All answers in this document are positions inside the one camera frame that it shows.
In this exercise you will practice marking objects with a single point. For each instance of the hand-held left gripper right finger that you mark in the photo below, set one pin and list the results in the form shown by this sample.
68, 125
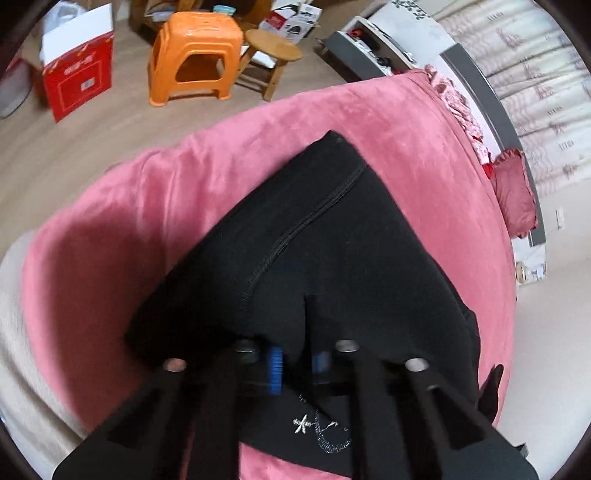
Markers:
321, 365

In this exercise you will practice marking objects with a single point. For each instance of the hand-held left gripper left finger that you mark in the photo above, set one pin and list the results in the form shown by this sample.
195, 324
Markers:
275, 371

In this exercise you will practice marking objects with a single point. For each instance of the black pants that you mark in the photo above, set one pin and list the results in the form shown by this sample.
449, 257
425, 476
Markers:
346, 230

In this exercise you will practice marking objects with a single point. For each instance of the pink fleece blanket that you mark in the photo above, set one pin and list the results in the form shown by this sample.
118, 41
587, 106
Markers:
184, 184

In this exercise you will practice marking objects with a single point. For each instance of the glass jar lamp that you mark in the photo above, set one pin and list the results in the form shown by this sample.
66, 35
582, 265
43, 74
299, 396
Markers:
523, 272

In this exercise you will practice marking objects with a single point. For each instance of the small white nightstand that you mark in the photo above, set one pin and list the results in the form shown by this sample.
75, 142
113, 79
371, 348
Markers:
535, 258

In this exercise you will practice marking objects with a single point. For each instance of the red ruffled pillow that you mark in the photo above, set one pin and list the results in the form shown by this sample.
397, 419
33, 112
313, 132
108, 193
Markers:
512, 194

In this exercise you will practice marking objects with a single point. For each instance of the red cloth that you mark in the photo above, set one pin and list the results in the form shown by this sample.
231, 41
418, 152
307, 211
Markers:
488, 170

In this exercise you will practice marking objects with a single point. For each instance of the pink floral cloth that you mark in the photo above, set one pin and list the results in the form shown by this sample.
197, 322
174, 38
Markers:
457, 101

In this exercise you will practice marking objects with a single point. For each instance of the white nightstand with floral panel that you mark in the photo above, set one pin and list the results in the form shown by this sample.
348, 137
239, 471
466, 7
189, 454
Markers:
351, 55

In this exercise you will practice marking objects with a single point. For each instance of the grey bed headboard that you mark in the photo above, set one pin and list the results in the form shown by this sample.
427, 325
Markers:
485, 92

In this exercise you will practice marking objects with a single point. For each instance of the round wooden stool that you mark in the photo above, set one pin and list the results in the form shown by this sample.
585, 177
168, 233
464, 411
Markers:
272, 44

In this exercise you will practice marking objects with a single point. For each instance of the white and red product box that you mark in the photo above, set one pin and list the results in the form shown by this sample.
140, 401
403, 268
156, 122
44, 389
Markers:
286, 23

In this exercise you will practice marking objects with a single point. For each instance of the orange plastic stool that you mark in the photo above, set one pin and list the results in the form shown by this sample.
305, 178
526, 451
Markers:
203, 32

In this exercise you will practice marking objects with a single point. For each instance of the red cardboard box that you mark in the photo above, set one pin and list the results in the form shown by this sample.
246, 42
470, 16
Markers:
78, 83

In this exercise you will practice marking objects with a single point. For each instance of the patterned pink curtain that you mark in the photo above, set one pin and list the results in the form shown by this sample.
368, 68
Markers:
531, 69

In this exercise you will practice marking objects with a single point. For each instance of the blue-lidded jar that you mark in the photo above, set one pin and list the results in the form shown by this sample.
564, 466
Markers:
222, 9

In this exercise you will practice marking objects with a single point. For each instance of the grey mesh bin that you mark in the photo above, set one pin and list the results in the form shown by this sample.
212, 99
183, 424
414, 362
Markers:
11, 92

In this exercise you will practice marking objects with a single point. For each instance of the white wall socket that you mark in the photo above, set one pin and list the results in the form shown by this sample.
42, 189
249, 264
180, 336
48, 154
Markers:
560, 219

